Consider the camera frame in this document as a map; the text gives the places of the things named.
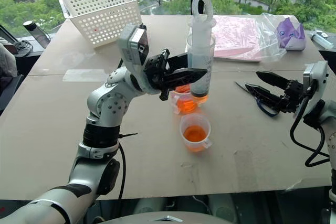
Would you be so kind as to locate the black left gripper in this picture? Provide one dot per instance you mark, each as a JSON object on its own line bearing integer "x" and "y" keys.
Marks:
{"x": 155, "y": 72}

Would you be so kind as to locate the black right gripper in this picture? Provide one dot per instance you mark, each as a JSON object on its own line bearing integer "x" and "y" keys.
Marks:
{"x": 291, "y": 98}

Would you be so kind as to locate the large clear plastic syringe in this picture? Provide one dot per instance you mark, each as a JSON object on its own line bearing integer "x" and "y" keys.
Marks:
{"x": 200, "y": 51}

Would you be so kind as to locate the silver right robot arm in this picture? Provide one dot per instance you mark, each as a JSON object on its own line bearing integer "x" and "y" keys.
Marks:
{"x": 331, "y": 115}

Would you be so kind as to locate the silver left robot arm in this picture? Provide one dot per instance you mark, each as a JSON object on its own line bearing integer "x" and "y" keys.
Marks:
{"x": 105, "y": 103}

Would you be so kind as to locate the clear cup with red liquid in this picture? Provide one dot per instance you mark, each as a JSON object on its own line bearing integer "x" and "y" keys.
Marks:
{"x": 185, "y": 104}
{"x": 195, "y": 133}

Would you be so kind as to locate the clear plastic bag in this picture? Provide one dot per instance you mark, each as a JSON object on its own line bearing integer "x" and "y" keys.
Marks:
{"x": 270, "y": 40}

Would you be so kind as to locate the purple and white pouch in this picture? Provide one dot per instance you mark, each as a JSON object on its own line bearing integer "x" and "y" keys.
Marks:
{"x": 291, "y": 35}

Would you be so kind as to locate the pink paper stack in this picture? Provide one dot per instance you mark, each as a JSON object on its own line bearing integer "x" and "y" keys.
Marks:
{"x": 233, "y": 37}

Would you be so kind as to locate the thin black pointed rod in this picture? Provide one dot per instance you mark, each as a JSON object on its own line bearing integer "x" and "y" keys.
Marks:
{"x": 128, "y": 135}

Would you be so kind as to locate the white perforated plastic basket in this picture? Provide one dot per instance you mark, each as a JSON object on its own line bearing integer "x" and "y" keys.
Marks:
{"x": 105, "y": 16}

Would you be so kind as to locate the clear bottle with black cap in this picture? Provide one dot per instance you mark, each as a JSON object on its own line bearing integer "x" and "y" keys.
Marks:
{"x": 36, "y": 33}

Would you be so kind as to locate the grey cloth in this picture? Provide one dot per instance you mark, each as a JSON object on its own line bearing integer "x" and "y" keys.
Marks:
{"x": 6, "y": 61}

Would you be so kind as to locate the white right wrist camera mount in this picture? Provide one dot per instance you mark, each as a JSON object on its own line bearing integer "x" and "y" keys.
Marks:
{"x": 319, "y": 74}

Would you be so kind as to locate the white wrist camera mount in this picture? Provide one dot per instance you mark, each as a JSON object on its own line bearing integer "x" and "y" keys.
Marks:
{"x": 131, "y": 48}
{"x": 319, "y": 74}

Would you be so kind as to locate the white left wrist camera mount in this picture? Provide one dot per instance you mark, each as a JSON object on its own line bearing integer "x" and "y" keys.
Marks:
{"x": 131, "y": 48}

